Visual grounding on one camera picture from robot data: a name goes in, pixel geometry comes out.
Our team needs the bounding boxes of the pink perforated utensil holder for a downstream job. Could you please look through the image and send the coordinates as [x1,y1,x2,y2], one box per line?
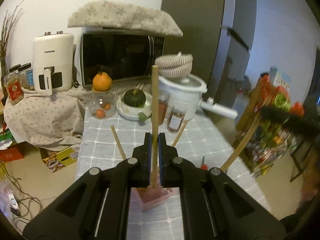
[132,186,175,211]

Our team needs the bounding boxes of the red plastic bags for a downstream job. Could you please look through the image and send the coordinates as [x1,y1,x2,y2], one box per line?
[255,73,304,116]

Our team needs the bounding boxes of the yellow printed cardboard box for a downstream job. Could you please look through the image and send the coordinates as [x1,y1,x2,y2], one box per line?
[40,147,78,172]

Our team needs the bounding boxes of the grey checked tablecloth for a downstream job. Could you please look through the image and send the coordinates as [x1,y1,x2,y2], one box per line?
[75,107,272,240]

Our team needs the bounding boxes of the floral cloth over shelf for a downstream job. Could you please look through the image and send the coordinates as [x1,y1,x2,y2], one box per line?
[4,88,88,151]

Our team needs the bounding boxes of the red gift box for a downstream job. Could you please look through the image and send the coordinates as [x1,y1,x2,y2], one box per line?
[0,145,24,163]

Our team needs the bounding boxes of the white stacked bowls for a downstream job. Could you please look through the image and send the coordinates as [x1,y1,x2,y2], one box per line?
[116,93,152,121]

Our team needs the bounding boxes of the green lime on bowl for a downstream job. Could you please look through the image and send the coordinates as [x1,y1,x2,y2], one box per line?
[138,112,147,122]

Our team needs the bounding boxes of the clear glass jar with fruit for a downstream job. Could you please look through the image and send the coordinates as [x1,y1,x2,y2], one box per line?
[88,92,116,119]

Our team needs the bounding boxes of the short jar with red label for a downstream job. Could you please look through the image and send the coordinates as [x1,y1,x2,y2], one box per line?
[167,102,187,132]

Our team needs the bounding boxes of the tall jar of red spice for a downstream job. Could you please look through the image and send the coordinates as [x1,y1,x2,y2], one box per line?
[158,90,170,125]

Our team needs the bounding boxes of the dark green squash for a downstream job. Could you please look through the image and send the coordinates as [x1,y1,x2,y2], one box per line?
[123,88,146,108]

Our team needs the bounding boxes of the white electric cooking pot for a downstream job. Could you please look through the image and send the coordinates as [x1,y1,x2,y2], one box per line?
[158,74,238,121]

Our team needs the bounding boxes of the orange tangerine on jar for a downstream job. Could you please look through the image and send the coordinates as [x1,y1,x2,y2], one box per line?
[92,72,112,92]

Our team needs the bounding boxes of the dark grey refrigerator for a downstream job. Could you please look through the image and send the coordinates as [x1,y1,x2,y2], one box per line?
[161,0,257,107]

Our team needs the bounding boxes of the jar with red gold label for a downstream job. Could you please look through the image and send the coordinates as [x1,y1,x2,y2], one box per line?
[4,73,24,105]

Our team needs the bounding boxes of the black microwave oven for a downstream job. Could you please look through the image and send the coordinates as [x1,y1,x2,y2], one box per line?
[80,29,165,87]

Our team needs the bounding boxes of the floral cloth cover on microwave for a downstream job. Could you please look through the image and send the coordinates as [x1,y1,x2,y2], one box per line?
[68,0,183,37]

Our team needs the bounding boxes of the dried twig bunch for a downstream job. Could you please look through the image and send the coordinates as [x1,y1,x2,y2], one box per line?
[0,0,25,78]

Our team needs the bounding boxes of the black wire storage rack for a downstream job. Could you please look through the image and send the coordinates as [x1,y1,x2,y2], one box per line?
[233,80,302,178]

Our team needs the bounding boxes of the woven rope basket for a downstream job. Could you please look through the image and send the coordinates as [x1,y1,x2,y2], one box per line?
[155,52,193,79]

